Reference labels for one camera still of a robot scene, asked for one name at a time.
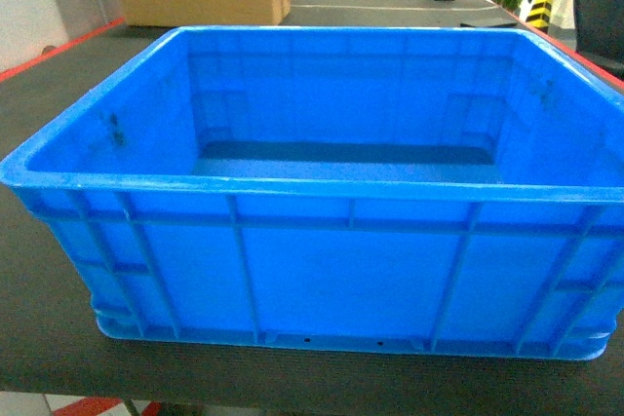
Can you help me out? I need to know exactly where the large blue plastic crate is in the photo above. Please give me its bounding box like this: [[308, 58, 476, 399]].
[[1, 26, 623, 360]]

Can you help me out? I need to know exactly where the black office chair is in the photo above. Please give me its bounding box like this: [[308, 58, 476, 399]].
[[573, 0, 623, 79]]

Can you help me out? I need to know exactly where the yellow black striped post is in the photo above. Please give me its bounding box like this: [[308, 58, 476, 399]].
[[526, 0, 553, 33]]

